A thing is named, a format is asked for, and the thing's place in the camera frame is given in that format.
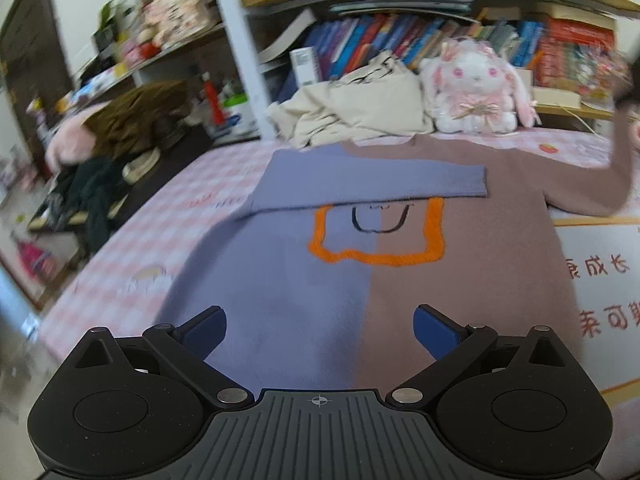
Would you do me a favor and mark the pink flower ornament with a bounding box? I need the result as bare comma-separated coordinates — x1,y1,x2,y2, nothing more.
575,47,628,96

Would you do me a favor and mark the teal flat notebook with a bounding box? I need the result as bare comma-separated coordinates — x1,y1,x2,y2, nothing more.
327,1,471,16

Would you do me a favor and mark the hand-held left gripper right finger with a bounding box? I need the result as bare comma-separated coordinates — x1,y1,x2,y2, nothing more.
387,304,566,406

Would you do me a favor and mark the olive brown garment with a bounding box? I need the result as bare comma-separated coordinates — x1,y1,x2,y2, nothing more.
80,80,188,153

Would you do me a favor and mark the red tassel ornament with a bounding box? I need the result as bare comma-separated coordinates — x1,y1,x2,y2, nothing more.
202,72,223,128

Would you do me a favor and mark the thick open paperback book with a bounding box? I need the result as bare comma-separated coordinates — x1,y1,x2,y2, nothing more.
257,7,317,63

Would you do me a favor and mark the pink fluffy plush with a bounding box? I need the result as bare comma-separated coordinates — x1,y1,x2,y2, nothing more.
45,105,108,171

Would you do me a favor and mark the white bookshelf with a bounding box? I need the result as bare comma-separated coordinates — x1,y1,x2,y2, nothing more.
70,0,640,143

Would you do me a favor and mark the row of colourful books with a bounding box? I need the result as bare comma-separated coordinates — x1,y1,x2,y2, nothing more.
275,12,616,103

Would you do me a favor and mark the white green pen container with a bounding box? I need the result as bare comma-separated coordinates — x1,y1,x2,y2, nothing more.
222,92,255,135

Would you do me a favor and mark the cream wristwatch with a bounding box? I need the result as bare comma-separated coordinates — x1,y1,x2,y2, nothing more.
121,149,161,183

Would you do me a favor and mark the cream garment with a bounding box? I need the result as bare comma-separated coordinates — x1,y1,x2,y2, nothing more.
266,50,436,148

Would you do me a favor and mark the dark green cloth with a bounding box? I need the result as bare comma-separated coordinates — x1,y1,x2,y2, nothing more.
50,155,131,256

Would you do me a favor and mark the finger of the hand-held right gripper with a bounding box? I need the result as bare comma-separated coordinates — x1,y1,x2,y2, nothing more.
614,60,640,111

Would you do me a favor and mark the purple and brown sweater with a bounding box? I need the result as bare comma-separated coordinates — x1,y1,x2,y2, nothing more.
152,102,637,393

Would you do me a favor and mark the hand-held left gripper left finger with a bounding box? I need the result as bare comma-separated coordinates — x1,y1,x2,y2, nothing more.
74,305,249,408

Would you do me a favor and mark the white barcode box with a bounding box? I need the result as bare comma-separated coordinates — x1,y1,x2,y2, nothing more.
290,47,321,86

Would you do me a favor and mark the decorative paper sign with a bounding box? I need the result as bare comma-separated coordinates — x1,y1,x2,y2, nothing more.
145,0,221,43

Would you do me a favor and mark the dark brown hat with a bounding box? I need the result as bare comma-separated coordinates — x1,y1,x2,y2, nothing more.
157,120,187,151

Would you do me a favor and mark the white pink plush rabbit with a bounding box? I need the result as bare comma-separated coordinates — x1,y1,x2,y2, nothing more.
419,37,542,135

